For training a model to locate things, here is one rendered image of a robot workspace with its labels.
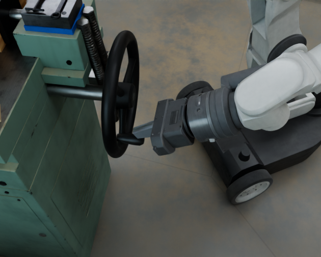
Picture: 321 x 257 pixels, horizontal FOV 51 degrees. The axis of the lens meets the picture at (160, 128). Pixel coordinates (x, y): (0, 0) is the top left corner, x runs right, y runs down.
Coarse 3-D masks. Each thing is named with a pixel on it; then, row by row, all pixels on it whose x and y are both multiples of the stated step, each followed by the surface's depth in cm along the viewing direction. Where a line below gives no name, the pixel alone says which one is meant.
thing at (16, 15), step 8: (0, 0) 68; (8, 0) 71; (16, 0) 74; (0, 8) 68; (8, 8) 71; (16, 8) 74; (0, 16) 68; (8, 16) 71; (16, 16) 71; (0, 24) 69; (8, 24) 72; (16, 24) 75; (0, 32) 71; (8, 32) 72; (8, 40) 73
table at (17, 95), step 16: (16, 48) 74; (0, 64) 71; (16, 64) 71; (32, 64) 71; (0, 80) 68; (16, 80) 68; (32, 80) 70; (48, 80) 75; (64, 80) 74; (80, 80) 73; (0, 96) 66; (16, 96) 66; (32, 96) 71; (16, 112) 65; (0, 128) 61; (16, 128) 66; (0, 144) 61; (0, 160) 63
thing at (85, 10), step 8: (88, 8) 70; (88, 16) 70; (80, 24) 67; (88, 24) 68; (96, 24) 73; (88, 32) 69; (96, 32) 74; (88, 40) 70; (96, 40) 76; (88, 48) 73; (96, 48) 74; (104, 48) 80; (96, 56) 75; (104, 56) 81; (96, 64) 76; (104, 64) 83; (96, 72) 79; (104, 72) 86; (96, 80) 82
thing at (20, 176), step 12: (48, 96) 79; (60, 96) 86; (48, 108) 80; (60, 108) 87; (48, 120) 80; (36, 132) 75; (48, 132) 81; (36, 144) 75; (24, 156) 70; (36, 156) 76; (0, 168) 68; (12, 168) 68; (24, 168) 71; (36, 168) 77; (0, 180) 72; (12, 180) 71; (24, 180) 72
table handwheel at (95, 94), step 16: (128, 32) 72; (112, 48) 66; (128, 48) 80; (112, 64) 64; (128, 64) 82; (112, 80) 63; (128, 80) 79; (64, 96) 78; (80, 96) 77; (96, 96) 77; (112, 96) 64; (128, 96) 75; (112, 112) 64; (128, 112) 89; (112, 128) 66; (128, 128) 87; (112, 144) 68
